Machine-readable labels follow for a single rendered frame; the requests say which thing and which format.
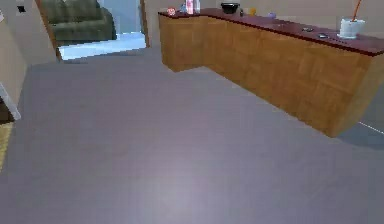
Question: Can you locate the wooden counter with maroon top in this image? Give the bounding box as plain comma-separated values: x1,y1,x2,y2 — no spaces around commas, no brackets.
157,7,384,139

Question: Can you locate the black bowl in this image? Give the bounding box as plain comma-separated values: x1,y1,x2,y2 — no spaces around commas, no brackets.
220,2,241,15

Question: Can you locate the dark green sofa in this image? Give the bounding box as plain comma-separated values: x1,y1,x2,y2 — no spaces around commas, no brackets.
40,0,118,47

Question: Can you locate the white plant pot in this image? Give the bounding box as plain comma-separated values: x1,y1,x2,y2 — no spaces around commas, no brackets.
336,17,366,40

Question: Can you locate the orange plant stem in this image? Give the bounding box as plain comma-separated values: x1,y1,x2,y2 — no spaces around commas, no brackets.
352,0,363,22

